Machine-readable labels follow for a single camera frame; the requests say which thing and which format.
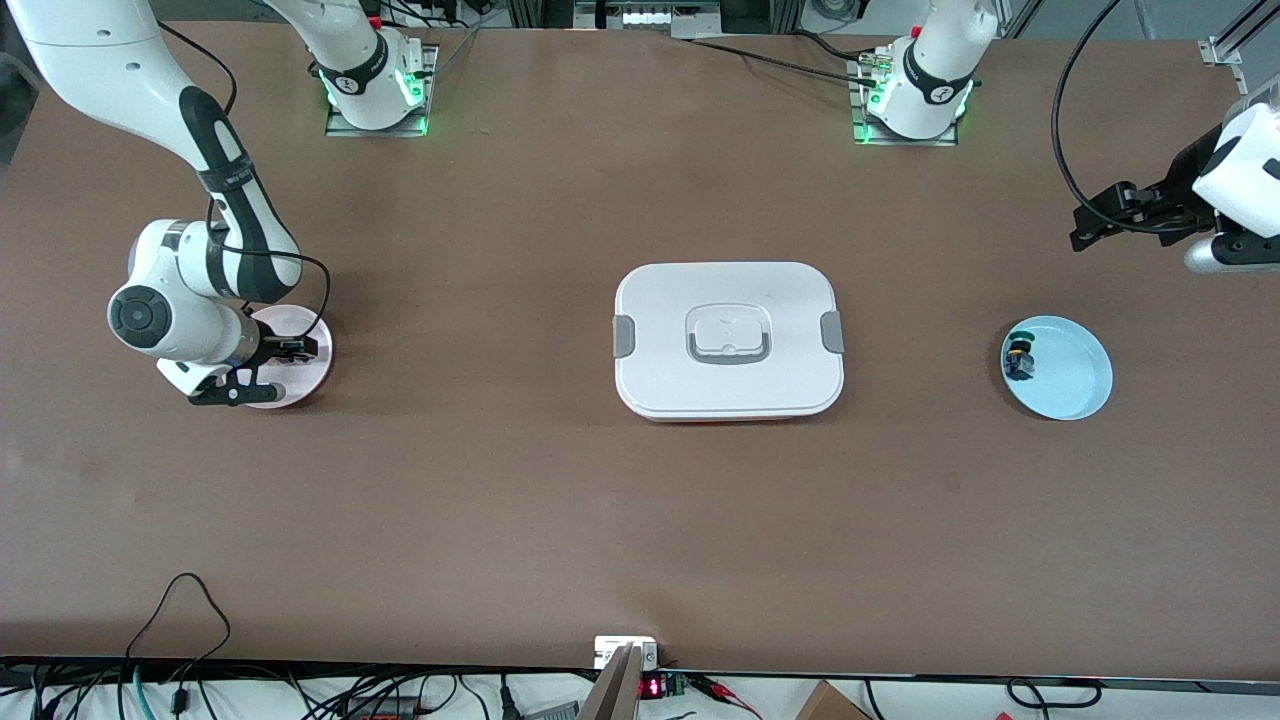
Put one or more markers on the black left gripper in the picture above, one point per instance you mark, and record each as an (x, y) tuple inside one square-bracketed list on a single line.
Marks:
[(1178, 194)]

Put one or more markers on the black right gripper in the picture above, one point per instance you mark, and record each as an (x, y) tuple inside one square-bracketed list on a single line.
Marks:
[(262, 349)]

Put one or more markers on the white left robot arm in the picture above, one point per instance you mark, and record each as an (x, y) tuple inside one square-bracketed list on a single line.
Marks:
[(1245, 180)]

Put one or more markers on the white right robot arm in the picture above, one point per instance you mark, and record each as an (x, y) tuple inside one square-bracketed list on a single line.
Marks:
[(150, 90)]

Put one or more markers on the white lidded box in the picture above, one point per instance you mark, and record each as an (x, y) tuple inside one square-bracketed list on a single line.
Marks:
[(728, 340)]

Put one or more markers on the brown cardboard box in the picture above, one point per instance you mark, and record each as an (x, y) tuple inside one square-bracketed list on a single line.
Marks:
[(830, 705)]

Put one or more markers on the pink round plate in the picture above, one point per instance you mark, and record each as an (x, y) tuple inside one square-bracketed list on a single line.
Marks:
[(300, 385)]

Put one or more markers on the light blue round plate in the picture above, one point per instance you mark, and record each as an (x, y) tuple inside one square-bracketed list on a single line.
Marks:
[(1070, 370)]

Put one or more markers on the red digit display board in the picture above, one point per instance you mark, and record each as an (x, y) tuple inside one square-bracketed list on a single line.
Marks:
[(655, 687)]

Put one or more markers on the green push-button switch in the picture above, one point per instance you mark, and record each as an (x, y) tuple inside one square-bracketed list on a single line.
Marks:
[(1020, 357)]

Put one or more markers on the aluminium frame profile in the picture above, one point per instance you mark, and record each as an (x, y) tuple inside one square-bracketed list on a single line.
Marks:
[(1235, 40)]

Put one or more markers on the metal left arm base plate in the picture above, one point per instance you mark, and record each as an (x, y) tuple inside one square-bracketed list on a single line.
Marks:
[(865, 135)]

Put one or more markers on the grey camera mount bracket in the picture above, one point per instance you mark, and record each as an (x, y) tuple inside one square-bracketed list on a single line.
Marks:
[(625, 665)]

